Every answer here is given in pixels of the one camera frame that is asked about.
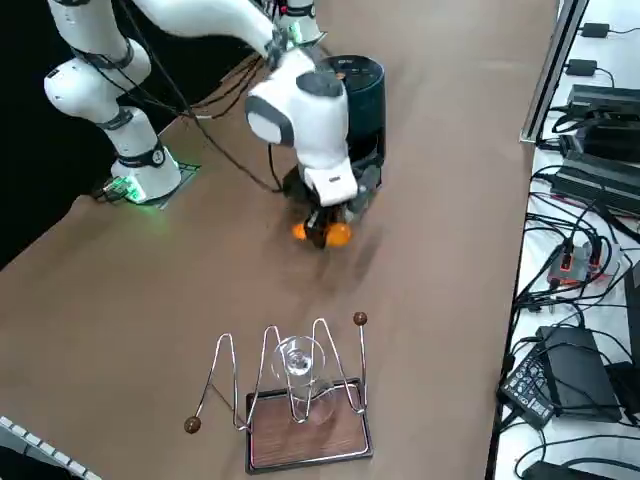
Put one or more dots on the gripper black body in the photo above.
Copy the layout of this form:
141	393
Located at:
297	187

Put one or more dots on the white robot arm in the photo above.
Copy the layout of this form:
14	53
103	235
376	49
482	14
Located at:
300	20
320	130

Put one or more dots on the green air fryer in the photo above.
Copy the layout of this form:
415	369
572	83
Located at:
367	100

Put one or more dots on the clear wine glass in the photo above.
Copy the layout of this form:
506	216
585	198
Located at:
300	365

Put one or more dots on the grey orange electronic device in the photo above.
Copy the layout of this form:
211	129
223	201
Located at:
575	260

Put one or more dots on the long black power box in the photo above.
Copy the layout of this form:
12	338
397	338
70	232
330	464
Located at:
600	177

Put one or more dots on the black labelled power brick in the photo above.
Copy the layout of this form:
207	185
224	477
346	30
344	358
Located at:
570	370

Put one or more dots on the small black power adapter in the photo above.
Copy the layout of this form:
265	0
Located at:
582	67
596	29

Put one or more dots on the black power supply box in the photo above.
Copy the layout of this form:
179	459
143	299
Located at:
610	97
615	142

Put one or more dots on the black flat device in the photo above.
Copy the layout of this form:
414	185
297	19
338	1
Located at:
634	290

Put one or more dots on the white keyboard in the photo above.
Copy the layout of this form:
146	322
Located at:
30	445

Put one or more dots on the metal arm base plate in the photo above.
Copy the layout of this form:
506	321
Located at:
185	170
317	36

